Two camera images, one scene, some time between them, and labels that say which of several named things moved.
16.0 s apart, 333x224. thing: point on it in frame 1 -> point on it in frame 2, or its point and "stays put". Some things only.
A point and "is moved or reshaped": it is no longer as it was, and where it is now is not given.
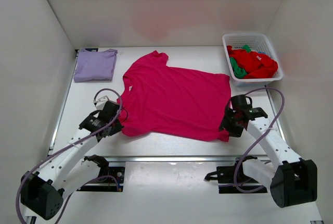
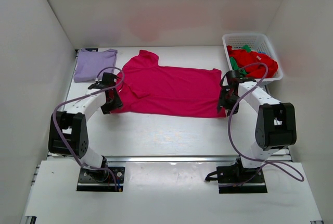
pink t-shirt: [163, 101] is moved or reshaped
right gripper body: [229, 123] -> [228, 102]
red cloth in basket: [257, 65] stays put
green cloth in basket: [239, 72] stays put
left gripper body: [117, 126] -> [115, 91]
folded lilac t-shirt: [95, 66] stays put
